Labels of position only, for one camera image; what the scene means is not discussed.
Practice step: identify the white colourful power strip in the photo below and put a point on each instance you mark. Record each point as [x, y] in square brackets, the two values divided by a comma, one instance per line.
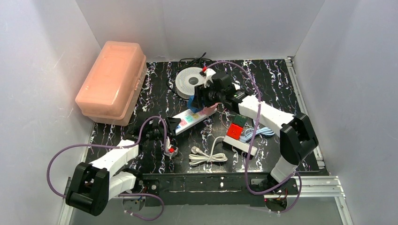
[189, 119]

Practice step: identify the red cube adapter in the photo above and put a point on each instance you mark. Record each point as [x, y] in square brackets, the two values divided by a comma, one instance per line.
[234, 131]

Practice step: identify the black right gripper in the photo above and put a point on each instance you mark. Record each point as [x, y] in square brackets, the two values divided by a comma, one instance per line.
[201, 95]

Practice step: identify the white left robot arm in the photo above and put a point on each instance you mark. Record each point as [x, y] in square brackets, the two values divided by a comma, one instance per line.
[94, 184]

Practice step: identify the pink cube adapter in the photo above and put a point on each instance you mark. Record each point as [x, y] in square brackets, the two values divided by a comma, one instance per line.
[210, 109]

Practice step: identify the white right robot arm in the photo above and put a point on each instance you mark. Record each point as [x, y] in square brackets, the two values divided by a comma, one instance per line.
[296, 132]

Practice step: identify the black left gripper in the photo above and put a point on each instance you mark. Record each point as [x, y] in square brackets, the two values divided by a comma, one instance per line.
[162, 126]

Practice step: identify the white perforated round speaker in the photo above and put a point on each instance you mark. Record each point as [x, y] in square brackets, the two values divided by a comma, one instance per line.
[187, 79]

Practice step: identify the pink translucent storage box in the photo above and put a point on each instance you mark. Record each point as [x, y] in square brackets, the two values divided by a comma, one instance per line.
[112, 87]

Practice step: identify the white small power strip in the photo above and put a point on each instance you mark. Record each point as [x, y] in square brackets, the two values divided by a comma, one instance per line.
[230, 143]

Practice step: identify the blue cube adapter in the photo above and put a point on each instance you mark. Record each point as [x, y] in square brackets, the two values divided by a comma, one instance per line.
[193, 105]

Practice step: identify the white plug with cable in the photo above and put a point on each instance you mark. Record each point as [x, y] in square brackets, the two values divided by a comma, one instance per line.
[198, 157]

